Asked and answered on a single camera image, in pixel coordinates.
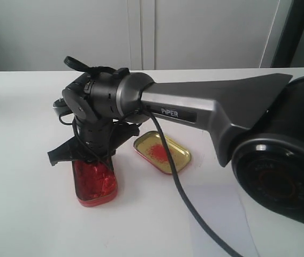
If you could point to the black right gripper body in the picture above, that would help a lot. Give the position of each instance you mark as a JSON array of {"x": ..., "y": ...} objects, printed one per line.
[{"x": 93, "y": 142}]

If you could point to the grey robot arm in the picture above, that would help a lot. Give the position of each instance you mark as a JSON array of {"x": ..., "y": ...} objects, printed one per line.
[{"x": 256, "y": 124}]

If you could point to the red ink paste tin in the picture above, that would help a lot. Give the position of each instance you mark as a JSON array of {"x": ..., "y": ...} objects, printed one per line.
[{"x": 95, "y": 184}]

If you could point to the gold tin lid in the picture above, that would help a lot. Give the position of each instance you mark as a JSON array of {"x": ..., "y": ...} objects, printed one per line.
[{"x": 150, "y": 147}]

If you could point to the white cabinet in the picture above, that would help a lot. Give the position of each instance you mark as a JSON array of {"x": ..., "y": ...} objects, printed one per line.
[{"x": 141, "y": 35}]

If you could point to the white paper sheet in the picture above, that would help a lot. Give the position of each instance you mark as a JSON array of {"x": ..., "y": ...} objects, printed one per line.
[{"x": 222, "y": 210}]

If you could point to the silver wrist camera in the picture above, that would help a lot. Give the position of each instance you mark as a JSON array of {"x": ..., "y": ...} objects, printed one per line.
[{"x": 60, "y": 106}]

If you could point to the dark vertical post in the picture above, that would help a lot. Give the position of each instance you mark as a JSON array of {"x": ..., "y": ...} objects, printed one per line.
[{"x": 290, "y": 36}]

